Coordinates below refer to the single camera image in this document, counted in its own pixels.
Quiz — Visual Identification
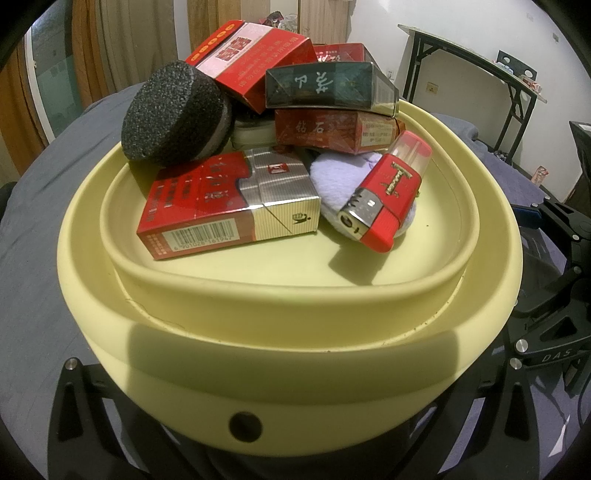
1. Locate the beige curtain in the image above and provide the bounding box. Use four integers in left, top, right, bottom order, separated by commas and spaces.
69, 0, 192, 116

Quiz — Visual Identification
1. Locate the lilac powder puff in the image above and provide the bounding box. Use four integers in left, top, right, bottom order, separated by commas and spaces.
309, 150, 421, 241

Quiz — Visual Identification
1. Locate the black round sponge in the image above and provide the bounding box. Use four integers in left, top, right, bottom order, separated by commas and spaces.
121, 59, 234, 167

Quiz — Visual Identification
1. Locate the yellow shallow dish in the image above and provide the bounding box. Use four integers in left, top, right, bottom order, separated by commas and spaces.
99, 104, 482, 302

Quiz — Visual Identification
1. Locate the red and silver cigarette pack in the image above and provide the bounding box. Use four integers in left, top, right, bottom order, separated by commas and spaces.
136, 150, 321, 261

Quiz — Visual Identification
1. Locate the black folding table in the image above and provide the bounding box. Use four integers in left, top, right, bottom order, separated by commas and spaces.
397, 24, 549, 163

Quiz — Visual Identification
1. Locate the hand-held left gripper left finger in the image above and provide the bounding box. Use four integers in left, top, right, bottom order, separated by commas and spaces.
46, 357, 213, 480

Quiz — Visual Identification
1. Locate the dark green cigarette pack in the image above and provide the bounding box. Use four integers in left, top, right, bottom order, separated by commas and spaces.
265, 61, 400, 116

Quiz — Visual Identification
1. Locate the white tin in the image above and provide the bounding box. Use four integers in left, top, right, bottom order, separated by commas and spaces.
231, 113, 278, 151

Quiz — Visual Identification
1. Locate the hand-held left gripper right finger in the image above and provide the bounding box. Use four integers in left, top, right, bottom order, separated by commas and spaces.
406, 357, 555, 480

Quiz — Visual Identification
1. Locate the red lighter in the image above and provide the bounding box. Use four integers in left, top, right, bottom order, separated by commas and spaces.
337, 130, 432, 254

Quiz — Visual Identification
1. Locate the red and white cigarette pack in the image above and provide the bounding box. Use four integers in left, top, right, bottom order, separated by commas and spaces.
185, 19, 319, 114

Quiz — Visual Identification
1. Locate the glass door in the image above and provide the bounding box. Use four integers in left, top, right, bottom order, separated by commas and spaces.
25, 9, 86, 139

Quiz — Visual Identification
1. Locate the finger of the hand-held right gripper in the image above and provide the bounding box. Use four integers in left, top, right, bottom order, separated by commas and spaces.
508, 265, 591, 367
512, 198, 591, 259

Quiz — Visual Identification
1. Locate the large yellow plastic bowl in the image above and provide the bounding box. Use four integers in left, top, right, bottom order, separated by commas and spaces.
58, 99, 525, 450

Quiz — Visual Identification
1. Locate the black framed item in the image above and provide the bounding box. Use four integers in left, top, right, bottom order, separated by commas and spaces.
496, 50, 539, 90

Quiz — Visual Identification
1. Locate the plain red cigarette pack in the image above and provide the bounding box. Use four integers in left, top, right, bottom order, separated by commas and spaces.
314, 42, 376, 65

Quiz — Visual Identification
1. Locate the brown red cigarette pack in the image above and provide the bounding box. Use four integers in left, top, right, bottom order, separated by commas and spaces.
274, 108, 407, 154

